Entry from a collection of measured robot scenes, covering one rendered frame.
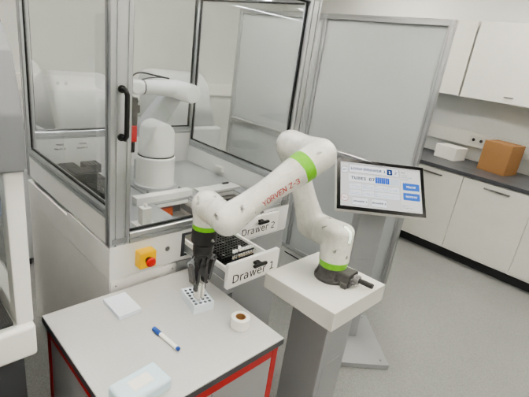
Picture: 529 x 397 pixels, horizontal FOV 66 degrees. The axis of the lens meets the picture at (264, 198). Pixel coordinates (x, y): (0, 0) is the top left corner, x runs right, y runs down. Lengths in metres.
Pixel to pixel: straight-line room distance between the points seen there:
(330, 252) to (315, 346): 0.44
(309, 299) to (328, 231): 0.28
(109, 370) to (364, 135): 2.45
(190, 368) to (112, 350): 0.26
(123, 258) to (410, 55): 2.28
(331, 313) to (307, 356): 0.40
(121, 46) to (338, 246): 1.08
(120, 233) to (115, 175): 0.23
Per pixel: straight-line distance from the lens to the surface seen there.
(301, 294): 1.66
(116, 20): 1.46
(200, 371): 1.38
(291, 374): 2.07
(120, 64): 1.47
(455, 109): 5.04
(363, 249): 2.54
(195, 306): 1.58
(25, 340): 1.38
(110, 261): 1.67
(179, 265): 1.87
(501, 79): 4.54
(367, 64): 3.23
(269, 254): 1.73
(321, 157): 1.44
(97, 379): 1.38
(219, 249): 1.75
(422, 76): 3.02
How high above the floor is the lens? 1.72
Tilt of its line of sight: 20 degrees down
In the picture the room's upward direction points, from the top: 8 degrees clockwise
